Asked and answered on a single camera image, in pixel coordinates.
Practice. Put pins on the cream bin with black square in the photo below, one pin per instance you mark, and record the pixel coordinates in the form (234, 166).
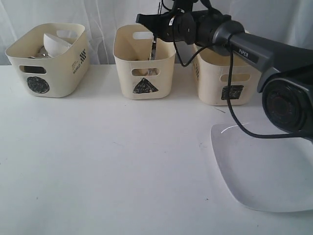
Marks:
(210, 71)

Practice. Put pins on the cream bin with black triangle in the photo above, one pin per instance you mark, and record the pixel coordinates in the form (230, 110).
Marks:
(131, 50)

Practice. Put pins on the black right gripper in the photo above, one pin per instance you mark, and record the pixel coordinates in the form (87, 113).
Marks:
(159, 25)

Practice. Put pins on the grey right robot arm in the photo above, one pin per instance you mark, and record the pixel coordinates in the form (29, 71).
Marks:
(286, 81)

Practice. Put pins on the white square plate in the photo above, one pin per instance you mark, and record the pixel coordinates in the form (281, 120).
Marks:
(264, 175)

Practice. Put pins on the stainless steel knife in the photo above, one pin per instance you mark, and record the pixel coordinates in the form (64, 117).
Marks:
(153, 49)

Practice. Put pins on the stainless steel bowl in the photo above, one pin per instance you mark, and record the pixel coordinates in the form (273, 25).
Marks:
(42, 53)

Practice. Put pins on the white ceramic bowl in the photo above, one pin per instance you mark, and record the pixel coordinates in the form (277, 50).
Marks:
(54, 45)

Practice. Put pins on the cream bin with black circle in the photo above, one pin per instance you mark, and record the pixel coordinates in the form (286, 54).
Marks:
(63, 72)

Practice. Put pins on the stainless steel spoon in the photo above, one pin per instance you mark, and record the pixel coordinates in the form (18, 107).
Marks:
(147, 72)

